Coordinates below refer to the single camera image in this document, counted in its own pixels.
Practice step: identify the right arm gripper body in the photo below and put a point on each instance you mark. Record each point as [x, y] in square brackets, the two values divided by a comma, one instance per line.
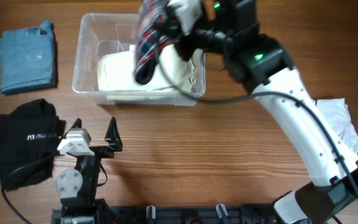
[188, 44]

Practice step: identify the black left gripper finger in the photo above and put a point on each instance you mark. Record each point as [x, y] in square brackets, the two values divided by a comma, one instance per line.
[77, 124]
[112, 136]

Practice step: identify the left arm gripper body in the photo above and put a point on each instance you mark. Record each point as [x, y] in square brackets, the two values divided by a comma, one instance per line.
[103, 152]

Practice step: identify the plaid shirt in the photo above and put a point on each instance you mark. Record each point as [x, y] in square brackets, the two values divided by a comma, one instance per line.
[151, 13]

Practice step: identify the cream cloth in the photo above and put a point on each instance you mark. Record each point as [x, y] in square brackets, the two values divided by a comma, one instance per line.
[115, 73]

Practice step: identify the white shirt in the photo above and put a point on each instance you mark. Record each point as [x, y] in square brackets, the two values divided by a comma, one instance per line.
[336, 112]

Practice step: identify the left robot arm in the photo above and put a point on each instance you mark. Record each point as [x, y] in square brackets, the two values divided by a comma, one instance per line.
[77, 187]

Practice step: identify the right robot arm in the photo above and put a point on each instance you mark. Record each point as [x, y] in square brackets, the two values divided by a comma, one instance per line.
[268, 74]

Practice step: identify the folded black garment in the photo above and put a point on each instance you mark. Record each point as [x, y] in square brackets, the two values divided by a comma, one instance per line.
[27, 135]

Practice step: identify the clear plastic storage bin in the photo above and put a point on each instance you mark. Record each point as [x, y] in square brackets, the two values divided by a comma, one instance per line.
[103, 34]

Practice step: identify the folded blue denim jeans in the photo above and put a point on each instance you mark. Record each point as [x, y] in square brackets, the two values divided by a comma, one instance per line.
[27, 59]

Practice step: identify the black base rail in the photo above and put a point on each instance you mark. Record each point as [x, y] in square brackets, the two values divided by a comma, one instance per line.
[244, 214]

